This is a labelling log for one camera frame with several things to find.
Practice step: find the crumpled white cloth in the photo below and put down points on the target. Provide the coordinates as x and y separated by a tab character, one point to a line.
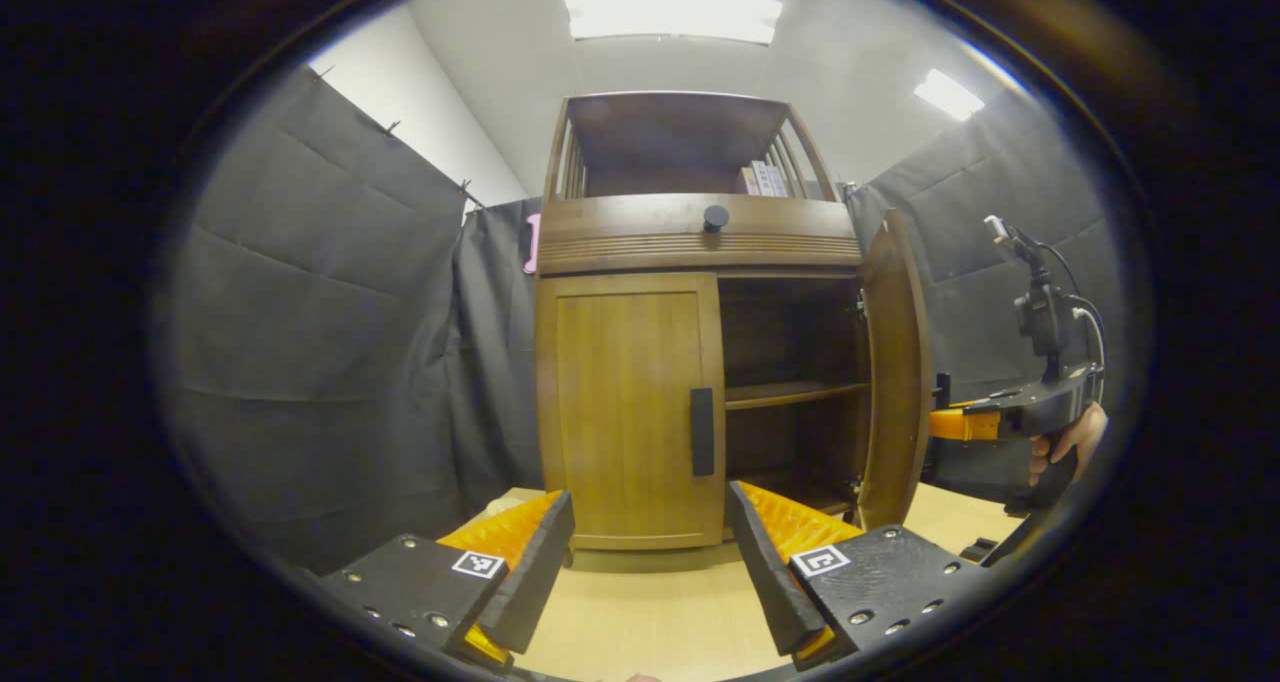
512	502

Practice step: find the wooden shoe cabinet door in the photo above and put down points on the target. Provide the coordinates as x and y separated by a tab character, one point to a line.
895	362
620	402

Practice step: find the black backdrop cloth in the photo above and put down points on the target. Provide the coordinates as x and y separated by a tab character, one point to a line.
320	312

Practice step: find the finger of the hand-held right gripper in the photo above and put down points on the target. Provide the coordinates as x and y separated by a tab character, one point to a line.
965	425

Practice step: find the wooden cabinet inner shelf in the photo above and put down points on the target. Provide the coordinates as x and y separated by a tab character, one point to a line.
790	394

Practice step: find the small ceiling light panel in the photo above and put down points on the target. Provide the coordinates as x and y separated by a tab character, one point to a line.
948	94

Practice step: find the small black block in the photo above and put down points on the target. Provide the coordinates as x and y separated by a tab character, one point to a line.
978	549
1017	507

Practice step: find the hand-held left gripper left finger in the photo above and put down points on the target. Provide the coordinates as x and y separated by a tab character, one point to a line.
535	572

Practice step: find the row of books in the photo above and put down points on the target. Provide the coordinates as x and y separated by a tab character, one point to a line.
762	178

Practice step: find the large ceiling light panel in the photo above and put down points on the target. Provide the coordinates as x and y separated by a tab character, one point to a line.
670	12

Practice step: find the wooden double-door shoe cabinet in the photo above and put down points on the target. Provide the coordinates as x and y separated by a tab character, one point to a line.
680	132

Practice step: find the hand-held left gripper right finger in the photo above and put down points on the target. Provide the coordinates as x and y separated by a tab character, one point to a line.
770	582

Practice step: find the wooden drawer with black knob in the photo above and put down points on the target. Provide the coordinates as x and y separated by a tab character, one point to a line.
620	232

